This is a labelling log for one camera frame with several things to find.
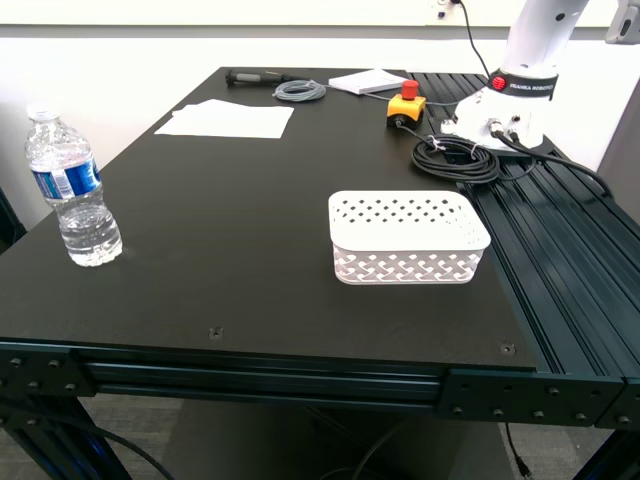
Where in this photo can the yellow emergency stop button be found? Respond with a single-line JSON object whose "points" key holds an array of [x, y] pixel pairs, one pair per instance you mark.
{"points": [[406, 107]]}

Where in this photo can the white woven plastic basket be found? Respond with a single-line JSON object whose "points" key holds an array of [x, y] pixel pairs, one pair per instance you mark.
{"points": [[407, 230]]}

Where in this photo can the clear plastic water bottle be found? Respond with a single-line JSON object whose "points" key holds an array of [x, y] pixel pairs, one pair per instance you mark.
{"points": [[75, 200]]}

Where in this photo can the countersunk table screw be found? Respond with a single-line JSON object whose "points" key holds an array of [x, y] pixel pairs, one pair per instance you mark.
{"points": [[507, 348], [216, 333]]}

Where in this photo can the white booklet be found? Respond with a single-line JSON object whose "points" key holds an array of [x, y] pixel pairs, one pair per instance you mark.
{"points": [[367, 81]]}

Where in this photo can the black aluminium table frame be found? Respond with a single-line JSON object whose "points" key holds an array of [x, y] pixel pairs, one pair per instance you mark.
{"points": [[555, 250]]}

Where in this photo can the white paper sheet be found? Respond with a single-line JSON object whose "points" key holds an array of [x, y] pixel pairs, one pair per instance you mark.
{"points": [[179, 114], [230, 120]]}

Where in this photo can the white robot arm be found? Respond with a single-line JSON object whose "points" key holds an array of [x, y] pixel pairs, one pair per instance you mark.
{"points": [[530, 55]]}

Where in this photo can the white wall outlet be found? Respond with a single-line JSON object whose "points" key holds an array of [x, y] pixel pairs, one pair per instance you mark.
{"points": [[441, 7]]}

